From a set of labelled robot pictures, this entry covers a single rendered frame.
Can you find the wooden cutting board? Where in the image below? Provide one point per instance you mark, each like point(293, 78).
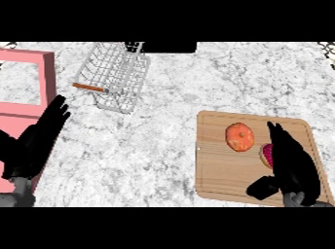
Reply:
point(221, 162)

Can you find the black appliance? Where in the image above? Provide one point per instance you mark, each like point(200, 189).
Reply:
point(168, 47)

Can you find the orange round fruit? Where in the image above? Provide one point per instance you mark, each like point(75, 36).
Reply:
point(239, 136)

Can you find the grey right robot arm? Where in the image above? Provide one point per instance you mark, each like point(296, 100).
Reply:
point(298, 200)

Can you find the pink open cabinet door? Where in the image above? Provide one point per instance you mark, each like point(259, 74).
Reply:
point(1, 129)

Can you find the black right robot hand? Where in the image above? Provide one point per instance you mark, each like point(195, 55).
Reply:
point(293, 165)

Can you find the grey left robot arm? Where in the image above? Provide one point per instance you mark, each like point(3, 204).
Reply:
point(10, 194)

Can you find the pink frosted cupcake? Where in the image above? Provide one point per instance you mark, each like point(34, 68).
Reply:
point(267, 155)

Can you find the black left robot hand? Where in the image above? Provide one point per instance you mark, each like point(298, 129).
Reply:
point(35, 142)

